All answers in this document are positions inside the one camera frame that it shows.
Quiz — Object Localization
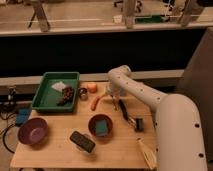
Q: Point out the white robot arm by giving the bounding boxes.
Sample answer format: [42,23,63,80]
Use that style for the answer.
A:
[107,65,208,171]

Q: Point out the orange carrot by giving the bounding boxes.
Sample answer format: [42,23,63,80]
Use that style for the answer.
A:
[90,95,104,111]

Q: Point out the orange round fruit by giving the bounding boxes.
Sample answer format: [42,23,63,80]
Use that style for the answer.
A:
[87,82,97,93]

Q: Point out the teal sponge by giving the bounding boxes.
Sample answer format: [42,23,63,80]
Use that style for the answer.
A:
[95,120,108,136]

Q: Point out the small metal can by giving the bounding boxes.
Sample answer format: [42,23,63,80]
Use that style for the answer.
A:
[78,87,88,100]

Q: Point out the wooden table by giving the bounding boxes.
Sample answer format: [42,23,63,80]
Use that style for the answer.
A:
[9,81,164,170]

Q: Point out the dark red bowl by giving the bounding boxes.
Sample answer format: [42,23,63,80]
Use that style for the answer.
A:
[88,114,113,137]

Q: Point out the black remote control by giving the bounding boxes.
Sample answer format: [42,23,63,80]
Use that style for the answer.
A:
[70,131,95,153]

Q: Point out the white cloth in tray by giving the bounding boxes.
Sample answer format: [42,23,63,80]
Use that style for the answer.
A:
[51,81,67,92]

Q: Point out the cream corn cob brush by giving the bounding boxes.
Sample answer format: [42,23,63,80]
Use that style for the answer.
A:
[137,138,157,170]

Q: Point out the green plastic tray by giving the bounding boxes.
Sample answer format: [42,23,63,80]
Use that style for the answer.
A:
[31,72,79,113]

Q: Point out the purple bowl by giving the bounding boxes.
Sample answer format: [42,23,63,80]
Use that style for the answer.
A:
[18,118,48,145]

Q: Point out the blue box on floor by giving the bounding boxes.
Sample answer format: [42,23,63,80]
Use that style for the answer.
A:
[15,108,31,126]

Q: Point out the black handled knife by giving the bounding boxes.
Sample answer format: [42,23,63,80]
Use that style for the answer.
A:
[119,99,128,121]

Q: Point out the black handled brush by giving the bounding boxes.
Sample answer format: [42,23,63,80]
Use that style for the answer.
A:
[129,117,144,132]

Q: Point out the black cables on floor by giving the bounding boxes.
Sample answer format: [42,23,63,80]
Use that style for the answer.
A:
[0,99,21,155]

